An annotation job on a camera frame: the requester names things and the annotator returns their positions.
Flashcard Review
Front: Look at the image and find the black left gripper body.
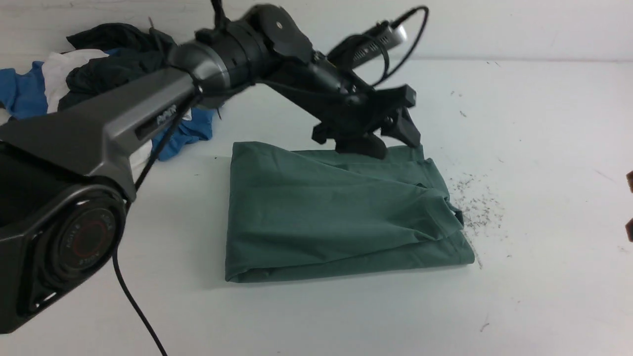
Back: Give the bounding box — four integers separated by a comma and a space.
267, 52, 416, 144

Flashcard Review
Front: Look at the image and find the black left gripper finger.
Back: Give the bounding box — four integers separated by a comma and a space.
335, 133, 387, 160
382, 107, 421, 148

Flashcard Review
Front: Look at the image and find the green long sleeve shirt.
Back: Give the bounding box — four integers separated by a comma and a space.
225, 142, 476, 283

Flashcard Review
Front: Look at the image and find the white shirt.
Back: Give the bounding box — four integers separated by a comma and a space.
0, 48, 193, 169

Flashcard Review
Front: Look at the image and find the blue shirt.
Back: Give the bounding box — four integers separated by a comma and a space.
0, 47, 216, 162

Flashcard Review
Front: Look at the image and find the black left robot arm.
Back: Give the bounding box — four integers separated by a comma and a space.
0, 0, 429, 334

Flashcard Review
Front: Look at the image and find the dark grey shirt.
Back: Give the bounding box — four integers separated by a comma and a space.
57, 23, 177, 111

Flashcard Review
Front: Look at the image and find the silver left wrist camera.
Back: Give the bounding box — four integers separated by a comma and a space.
326, 22, 407, 69

